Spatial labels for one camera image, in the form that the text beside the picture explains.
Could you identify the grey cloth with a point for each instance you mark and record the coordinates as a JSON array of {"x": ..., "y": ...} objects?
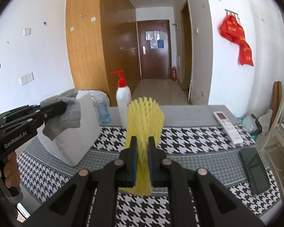
[{"x": 66, "y": 120}]

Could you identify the black smartphone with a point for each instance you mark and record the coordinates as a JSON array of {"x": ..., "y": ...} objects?
[{"x": 254, "y": 170}]

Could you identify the white lotion pump bottle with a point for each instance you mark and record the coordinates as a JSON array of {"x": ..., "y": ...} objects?
[{"x": 123, "y": 99}]

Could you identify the white foam box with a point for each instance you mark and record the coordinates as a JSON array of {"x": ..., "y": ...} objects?
[{"x": 71, "y": 141}]

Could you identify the person's left hand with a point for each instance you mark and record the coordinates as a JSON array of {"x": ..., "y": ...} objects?
[{"x": 13, "y": 170}]

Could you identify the black waste bin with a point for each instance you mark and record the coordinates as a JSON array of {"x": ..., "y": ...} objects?
[{"x": 249, "y": 125}]

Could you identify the wooden slat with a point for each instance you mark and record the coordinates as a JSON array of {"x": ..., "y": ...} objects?
[
  {"x": 273, "y": 104},
  {"x": 279, "y": 97}
]

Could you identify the dark brown door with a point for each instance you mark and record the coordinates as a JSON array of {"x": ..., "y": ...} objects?
[{"x": 153, "y": 63}]

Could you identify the wooden wardrobe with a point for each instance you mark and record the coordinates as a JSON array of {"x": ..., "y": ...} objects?
[{"x": 85, "y": 52}]

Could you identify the white remote control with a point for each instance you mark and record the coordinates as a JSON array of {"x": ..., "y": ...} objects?
[{"x": 228, "y": 126}]

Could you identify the red hanging cloth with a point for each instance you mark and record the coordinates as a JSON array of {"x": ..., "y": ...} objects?
[{"x": 245, "y": 54}]

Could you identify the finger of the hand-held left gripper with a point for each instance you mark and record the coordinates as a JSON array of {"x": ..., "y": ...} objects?
[
  {"x": 54, "y": 108},
  {"x": 19, "y": 111}
]

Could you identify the brown side door frame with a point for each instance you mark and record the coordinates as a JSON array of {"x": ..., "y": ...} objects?
[{"x": 187, "y": 52}]

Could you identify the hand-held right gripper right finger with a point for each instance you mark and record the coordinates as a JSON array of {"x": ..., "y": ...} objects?
[{"x": 151, "y": 160}]

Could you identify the blue paper sheet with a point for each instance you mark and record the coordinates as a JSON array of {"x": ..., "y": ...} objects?
[{"x": 160, "y": 44}]

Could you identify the white wall socket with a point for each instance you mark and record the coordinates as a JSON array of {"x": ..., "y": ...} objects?
[
  {"x": 23, "y": 80},
  {"x": 30, "y": 77}
]

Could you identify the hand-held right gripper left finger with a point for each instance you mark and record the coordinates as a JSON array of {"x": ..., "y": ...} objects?
[{"x": 133, "y": 160}]

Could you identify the yellow foam net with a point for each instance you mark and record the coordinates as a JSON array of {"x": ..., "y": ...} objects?
[{"x": 144, "y": 120}]

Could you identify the metal wall hook rack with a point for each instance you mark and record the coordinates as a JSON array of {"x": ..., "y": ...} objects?
[{"x": 231, "y": 12}]

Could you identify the white plastic bag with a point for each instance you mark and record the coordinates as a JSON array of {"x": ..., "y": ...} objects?
[{"x": 266, "y": 120}]

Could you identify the houndstooth tablecloth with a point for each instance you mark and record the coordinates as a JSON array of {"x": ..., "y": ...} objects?
[{"x": 191, "y": 141}]

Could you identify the white paper sheet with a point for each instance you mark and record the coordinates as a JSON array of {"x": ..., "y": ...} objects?
[{"x": 152, "y": 35}]

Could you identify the red fire extinguisher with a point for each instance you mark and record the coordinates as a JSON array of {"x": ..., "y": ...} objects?
[{"x": 174, "y": 74}]

